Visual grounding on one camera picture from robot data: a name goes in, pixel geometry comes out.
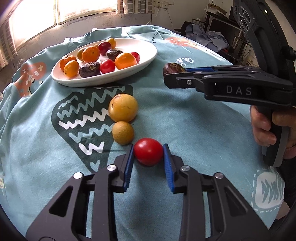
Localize teal printed tablecloth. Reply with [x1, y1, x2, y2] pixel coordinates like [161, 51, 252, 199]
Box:
[1, 26, 285, 233]

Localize window frame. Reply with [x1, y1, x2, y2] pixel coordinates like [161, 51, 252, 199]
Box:
[9, 0, 117, 48]

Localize wrinkled dark passion fruit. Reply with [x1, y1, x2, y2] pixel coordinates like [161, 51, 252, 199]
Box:
[163, 63, 186, 77]

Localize dark red plum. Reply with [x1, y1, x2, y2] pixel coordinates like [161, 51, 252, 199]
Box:
[98, 41, 112, 56]

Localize yellow-green small citrus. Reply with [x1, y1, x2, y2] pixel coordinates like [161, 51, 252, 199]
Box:
[77, 47, 86, 61]

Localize mandarin orange rough skin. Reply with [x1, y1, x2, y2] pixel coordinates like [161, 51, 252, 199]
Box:
[59, 54, 77, 71]

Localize large yellow spotted fruit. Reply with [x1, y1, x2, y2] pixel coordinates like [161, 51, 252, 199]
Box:
[108, 93, 138, 122]

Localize smooth orange fruit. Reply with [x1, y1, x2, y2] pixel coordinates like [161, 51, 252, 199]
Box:
[114, 53, 137, 70]

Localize pile of blue clothes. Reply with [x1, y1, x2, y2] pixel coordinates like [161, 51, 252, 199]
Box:
[185, 24, 229, 53]

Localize red cherry tomato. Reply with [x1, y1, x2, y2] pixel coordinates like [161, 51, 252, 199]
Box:
[100, 59, 116, 74]

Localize right patterned curtain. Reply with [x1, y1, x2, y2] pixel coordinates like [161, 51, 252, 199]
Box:
[117, 0, 154, 14]

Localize dark purple passion fruit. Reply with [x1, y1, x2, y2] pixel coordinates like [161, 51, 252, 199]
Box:
[79, 61, 100, 78]

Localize small yellow round fruit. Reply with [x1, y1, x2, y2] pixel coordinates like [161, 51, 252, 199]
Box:
[112, 121, 134, 145]

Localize right hand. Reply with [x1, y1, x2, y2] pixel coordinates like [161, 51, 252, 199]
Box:
[250, 105, 296, 160]

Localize black shelf rack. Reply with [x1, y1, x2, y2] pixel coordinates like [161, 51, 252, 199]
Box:
[204, 11, 251, 65]

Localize small orange kumquat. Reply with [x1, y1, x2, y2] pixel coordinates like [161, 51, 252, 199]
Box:
[107, 38, 117, 49]

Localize red tomato behind orange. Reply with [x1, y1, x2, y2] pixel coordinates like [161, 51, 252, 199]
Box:
[131, 51, 140, 64]

